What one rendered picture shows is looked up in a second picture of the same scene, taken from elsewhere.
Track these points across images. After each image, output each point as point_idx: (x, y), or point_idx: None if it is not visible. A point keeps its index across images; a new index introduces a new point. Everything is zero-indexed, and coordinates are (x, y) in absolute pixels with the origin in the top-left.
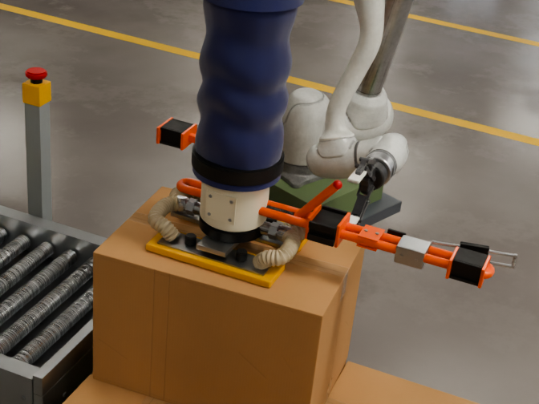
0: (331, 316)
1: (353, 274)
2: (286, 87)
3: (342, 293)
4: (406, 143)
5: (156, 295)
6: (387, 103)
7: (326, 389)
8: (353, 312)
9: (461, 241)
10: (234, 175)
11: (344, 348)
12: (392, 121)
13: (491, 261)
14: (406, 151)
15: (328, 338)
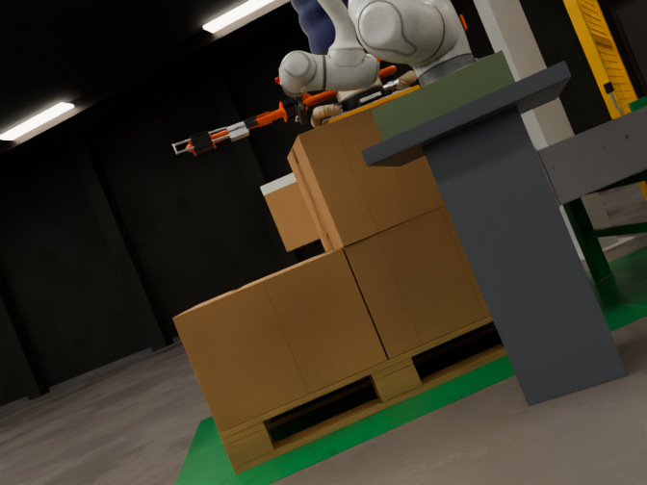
0: (295, 167)
1: (299, 156)
2: (301, 10)
3: (297, 161)
4: (281, 63)
5: None
6: (351, 12)
7: (326, 236)
8: (323, 199)
9: (207, 130)
10: None
11: (330, 225)
12: (359, 37)
13: (190, 147)
14: (279, 69)
15: (301, 184)
